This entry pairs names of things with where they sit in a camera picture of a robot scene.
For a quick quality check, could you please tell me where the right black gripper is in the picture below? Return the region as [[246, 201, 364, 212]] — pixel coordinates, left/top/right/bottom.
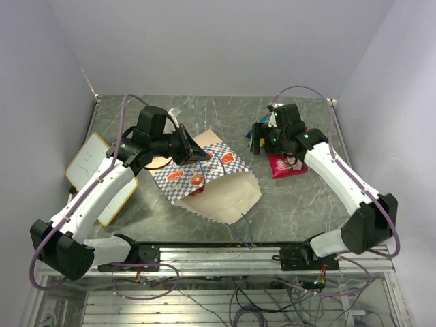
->
[[250, 122, 288, 155]]

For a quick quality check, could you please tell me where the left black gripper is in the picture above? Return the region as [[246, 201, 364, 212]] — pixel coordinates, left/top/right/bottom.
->
[[151, 124, 211, 166]]

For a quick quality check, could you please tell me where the small red snack packet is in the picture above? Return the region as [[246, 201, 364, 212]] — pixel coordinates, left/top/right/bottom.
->
[[189, 185, 205, 196]]

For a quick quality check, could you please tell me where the blue checkered paper bag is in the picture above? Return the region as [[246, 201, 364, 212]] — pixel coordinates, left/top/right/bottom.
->
[[149, 129, 263, 250]]

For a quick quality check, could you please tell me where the red chips bag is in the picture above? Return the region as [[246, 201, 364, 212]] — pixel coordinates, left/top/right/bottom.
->
[[266, 137, 309, 179]]

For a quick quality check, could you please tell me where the blue snack bag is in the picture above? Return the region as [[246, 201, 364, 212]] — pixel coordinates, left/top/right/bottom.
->
[[245, 113, 271, 139]]

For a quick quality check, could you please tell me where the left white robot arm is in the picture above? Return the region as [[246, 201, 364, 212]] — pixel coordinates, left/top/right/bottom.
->
[[29, 106, 210, 281]]

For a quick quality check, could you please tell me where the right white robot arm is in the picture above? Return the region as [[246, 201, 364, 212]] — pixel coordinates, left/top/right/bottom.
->
[[250, 104, 401, 270]]

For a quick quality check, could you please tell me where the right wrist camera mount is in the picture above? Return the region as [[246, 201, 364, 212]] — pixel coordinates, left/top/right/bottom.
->
[[267, 104, 277, 127]]

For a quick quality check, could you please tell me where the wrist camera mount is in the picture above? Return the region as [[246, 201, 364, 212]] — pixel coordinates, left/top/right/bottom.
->
[[267, 104, 277, 127], [168, 107, 181, 128]]

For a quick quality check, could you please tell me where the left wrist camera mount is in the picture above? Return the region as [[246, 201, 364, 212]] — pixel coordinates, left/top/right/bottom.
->
[[168, 107, 181, 128]]

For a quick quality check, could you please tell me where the small whiteboard yellow frame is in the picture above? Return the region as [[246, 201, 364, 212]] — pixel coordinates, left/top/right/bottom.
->
[[65, 132, 138, 226]]

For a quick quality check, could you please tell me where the aluminium frame rail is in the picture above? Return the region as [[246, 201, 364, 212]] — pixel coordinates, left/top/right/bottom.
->
[[36, 245, 396, 276]]

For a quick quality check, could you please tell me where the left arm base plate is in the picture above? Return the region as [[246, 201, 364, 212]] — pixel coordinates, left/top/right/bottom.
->
[[97, 243, 161, 273]]

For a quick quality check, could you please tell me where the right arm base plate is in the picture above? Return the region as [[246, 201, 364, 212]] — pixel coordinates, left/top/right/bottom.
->
[[273, 243, 339, 272]]

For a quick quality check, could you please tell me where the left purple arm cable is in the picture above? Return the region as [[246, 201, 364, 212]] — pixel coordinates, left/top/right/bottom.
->
[[29, 93, 151, 292]]

